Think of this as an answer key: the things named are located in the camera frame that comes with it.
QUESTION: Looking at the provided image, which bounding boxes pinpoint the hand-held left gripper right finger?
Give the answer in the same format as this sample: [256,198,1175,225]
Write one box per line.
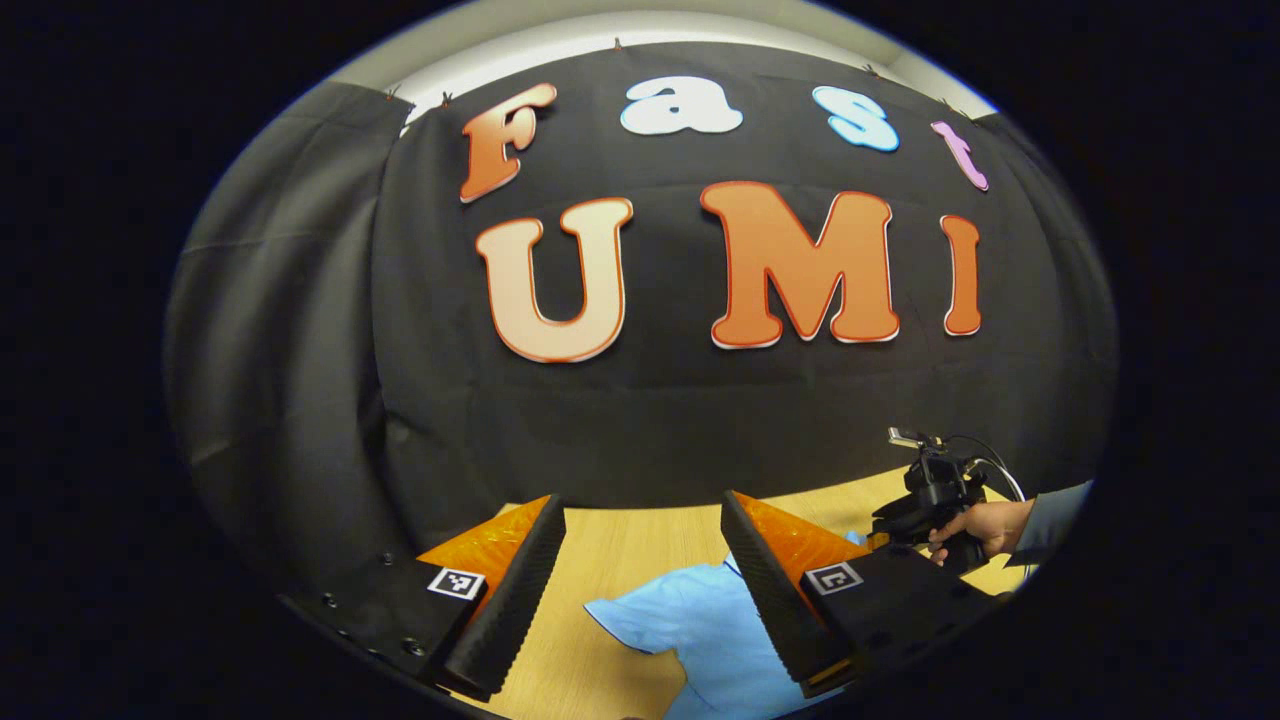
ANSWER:
[720,489,1001,701]

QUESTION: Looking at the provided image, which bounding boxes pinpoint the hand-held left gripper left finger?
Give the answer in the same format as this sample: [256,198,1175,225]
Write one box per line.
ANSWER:
[280,494,567,703]

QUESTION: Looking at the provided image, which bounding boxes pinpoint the light blue T-shirt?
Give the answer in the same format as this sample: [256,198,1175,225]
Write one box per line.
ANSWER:
[585,530,871,720]

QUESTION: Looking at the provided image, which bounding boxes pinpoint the black backdrop cloth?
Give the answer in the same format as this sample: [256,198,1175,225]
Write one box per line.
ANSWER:
[163,40,1119,601]

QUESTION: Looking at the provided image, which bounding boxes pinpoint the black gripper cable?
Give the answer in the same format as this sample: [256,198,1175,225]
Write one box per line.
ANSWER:
[945,433,1029,503]

